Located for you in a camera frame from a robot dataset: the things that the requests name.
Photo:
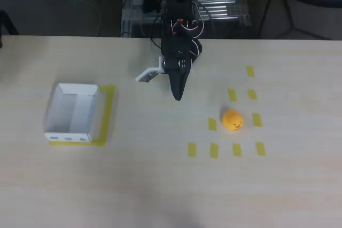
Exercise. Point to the yellow L-shaped tape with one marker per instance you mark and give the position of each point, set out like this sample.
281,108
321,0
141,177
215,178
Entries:
108,110

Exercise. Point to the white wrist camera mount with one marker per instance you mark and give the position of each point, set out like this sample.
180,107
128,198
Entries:
147,75

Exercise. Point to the yellow tape strip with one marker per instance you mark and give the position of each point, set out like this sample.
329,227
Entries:
257,119
260,148
192,149
250,71
237,149
252,94
212,124
232,94
214,150

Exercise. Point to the black table leg frame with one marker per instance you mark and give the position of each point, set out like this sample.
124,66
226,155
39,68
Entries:
290,17

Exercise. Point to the white cardboard box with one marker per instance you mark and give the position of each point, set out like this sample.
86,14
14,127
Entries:
68,138

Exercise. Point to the aluminium roller rack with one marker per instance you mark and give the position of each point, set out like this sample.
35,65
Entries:
221,1

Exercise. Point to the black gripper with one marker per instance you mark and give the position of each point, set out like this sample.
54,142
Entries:
177,74

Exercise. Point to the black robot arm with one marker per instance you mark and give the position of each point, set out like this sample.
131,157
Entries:
181,6

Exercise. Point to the yellow rubber duck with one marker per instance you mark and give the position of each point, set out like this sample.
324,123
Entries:
232,119

